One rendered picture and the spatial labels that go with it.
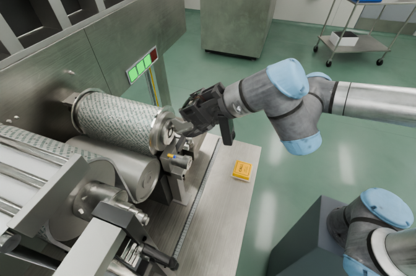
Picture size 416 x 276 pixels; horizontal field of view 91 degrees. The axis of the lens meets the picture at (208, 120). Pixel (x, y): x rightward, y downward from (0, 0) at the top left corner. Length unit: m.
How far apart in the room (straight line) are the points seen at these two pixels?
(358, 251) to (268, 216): 1.20
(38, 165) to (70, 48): 0.45
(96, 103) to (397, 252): 0.80
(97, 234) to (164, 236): 0.56
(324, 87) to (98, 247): 0.49
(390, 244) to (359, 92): 0.35
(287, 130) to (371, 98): 0.18
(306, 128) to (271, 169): 1.64
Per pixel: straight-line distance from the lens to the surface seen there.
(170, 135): 0.60
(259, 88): 0.39
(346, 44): 3.87
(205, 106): 0.47
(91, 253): 0.29
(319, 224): 0.93
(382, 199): 0.79
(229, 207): 0.86
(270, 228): 1.83
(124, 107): 0.61
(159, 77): 1.59
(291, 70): 0.38
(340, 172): 2.30
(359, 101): 0.52
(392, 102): 0.52
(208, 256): 0.81
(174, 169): 0.66
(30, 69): 0.70
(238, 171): 0.90
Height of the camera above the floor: 1.69
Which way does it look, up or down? 46 degrees down
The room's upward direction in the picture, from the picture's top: straight up
